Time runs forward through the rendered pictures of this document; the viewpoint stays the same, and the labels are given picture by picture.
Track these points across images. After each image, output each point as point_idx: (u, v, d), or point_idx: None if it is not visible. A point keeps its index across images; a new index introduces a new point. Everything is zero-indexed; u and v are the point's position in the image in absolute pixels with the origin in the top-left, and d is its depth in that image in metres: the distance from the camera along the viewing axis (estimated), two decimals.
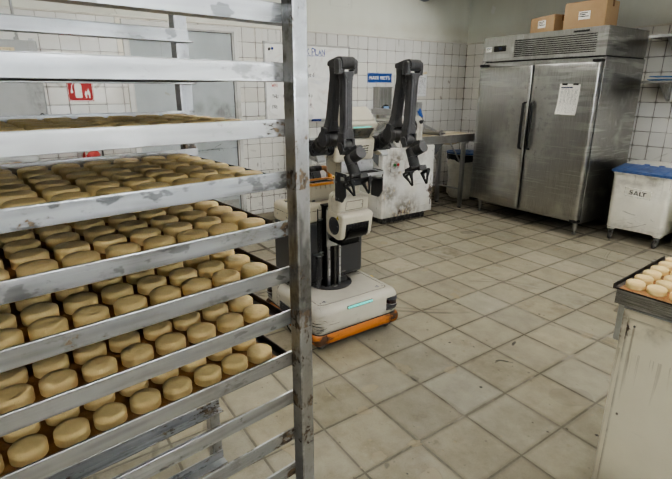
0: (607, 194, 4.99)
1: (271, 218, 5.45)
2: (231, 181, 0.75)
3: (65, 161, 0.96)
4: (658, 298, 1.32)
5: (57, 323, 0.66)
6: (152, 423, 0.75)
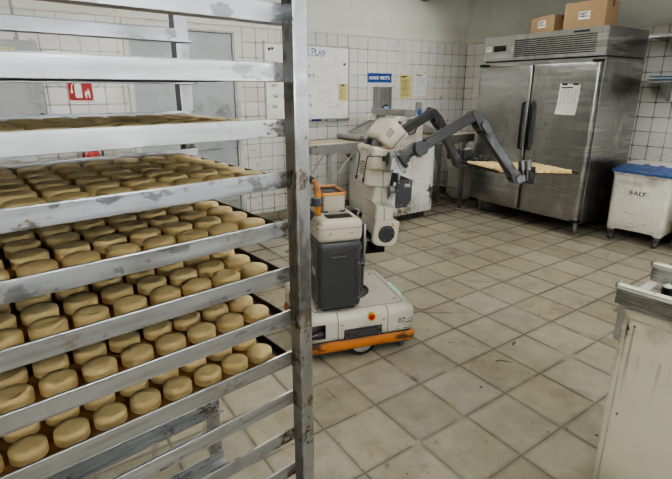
0: (607, 194, 4.99)
1: (271, 218, 5.45)
2: (231, 181, 0.75)
3: (65, 161, 0.96)
4: None
5: (57, 323, 0.66)
6: (152, 423, 0.75)
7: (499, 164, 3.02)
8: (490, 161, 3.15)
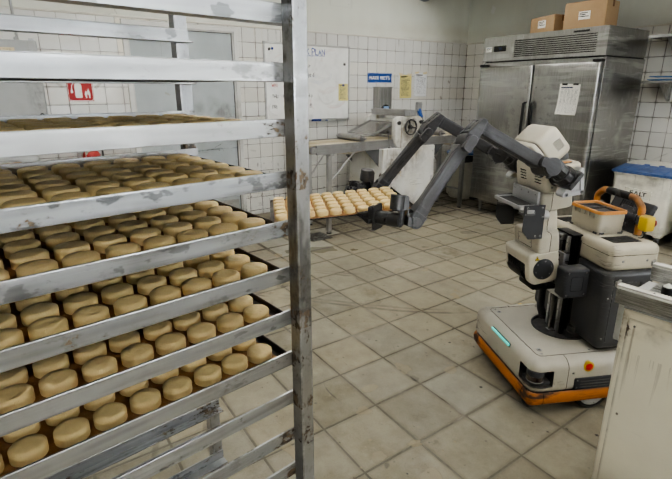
0: (607, 194, 4.99)
1: None
2: (231, 181, 0.75)
3: (65, 161, 0.96)
4: None
5: (57, 323, 0.66)
6: (152, 423, 0.75)
7: (364, 200, 2.05)
8: (364, 207, 1.92)
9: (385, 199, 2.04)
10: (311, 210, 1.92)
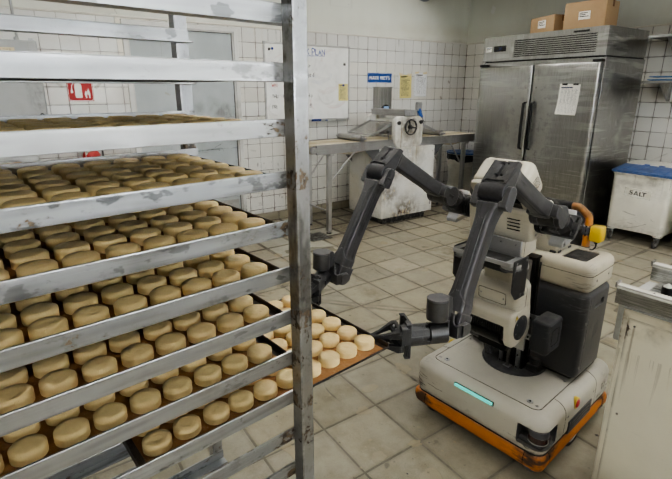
0: (607, 194, 4.99)
1: (271, 218, 5.45)
2: (231, 181, 0.75)
3: (65, 161, 0.96)
4: None
5: (57, 323, 0.66)
6: (152, 423, 0.75)
7: (290, 341, 1.14)
8: (315, 367, 1.03)
9: (322, 331, 1.19)
10: (218, 402, 0.91)
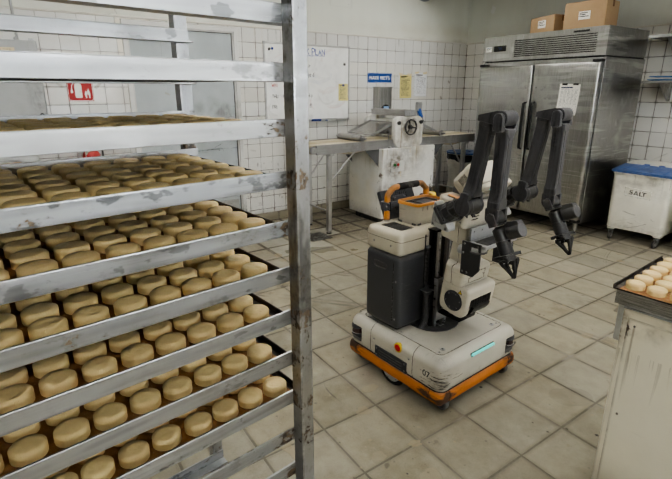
0: (607, 194, 4.99)
1: (271, 218, 5.45)
2: (231, 181, 0.75)
3: (65, 161, 0.96)
4: None
5: (57, 323, 0.66)
6: (152, 423, 0.75)
7: None
8: (203, 422, 0.86)
9: None
10: (66, 473, 0.74)
